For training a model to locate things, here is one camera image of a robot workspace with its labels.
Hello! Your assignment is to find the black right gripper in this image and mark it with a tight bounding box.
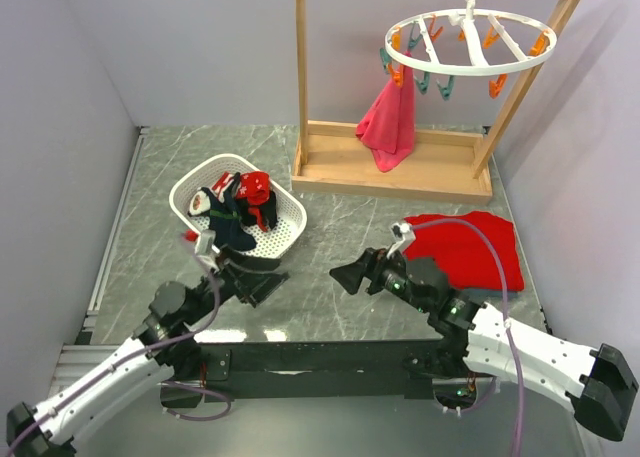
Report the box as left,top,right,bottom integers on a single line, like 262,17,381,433
330,243,432,313

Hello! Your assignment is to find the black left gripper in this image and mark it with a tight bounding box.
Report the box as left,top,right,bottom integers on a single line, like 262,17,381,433
182,244,289,326

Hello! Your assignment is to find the navy santa pattern sock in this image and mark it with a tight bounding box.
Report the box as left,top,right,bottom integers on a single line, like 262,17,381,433
207,172,256,252

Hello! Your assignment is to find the red white patterned sock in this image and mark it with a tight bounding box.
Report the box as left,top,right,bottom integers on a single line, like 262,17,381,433
211,172,234,202

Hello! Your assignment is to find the black sock with stripes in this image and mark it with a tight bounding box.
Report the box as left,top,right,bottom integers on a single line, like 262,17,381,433
236,191,278,232

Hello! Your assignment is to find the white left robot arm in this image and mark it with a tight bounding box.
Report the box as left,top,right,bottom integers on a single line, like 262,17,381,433
6,251,289,456

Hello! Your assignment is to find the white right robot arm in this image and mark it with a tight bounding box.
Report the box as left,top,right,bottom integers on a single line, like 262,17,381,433
329,248,639,442

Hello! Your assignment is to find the white round clip hanger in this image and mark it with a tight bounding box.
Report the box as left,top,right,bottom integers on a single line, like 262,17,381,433
379,0,557,101

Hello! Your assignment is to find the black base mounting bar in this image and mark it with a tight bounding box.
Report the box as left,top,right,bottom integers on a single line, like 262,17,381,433
172,340,491,409

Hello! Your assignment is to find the red folded towel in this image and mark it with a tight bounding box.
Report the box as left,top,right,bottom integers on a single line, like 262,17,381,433
405,211,525,292

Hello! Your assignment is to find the pink hanging towel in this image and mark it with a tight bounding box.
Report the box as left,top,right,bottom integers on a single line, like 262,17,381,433
355,66,415,172

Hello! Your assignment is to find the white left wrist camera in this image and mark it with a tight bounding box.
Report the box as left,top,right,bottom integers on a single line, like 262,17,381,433
181,229,221,271

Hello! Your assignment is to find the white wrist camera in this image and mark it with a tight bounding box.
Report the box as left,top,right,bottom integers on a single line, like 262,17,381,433
181,229,221,271
386,221,416,259

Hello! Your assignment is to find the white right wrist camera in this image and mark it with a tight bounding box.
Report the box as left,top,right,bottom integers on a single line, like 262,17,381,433
386,221,416,259

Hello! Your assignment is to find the wooden hanging rack frame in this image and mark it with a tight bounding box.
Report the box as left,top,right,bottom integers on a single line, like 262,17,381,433
292,0,581,205

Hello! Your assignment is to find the aluminium frame rail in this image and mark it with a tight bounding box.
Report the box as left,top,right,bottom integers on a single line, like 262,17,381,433
49,345,117,397

